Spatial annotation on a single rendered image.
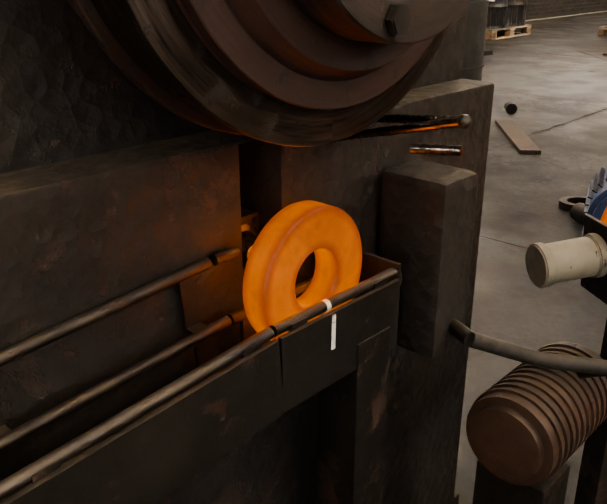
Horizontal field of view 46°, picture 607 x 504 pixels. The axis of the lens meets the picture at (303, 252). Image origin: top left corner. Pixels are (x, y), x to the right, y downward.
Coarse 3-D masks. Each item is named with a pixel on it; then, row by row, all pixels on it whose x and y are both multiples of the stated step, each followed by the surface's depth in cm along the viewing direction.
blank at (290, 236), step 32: (288, 224) 69; (320, 224) 72; (352, 224) 76; (256, 256) 69; (288, 256) 69; (320, 256) 77; (352, 256) 77; (256, 288) 69; (288, 288) 71; (320, 288) 77; (256, 320) 71
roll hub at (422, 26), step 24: (312, 0) 52; (336, 0) 51; (360, 0) 52; (384, 0) 54; (408, 0) 56; (432, 0) 59; (456, 0) 61; (336, 24) 54; (360, 24) 53; (384, 24) 55; (432, 24) 60
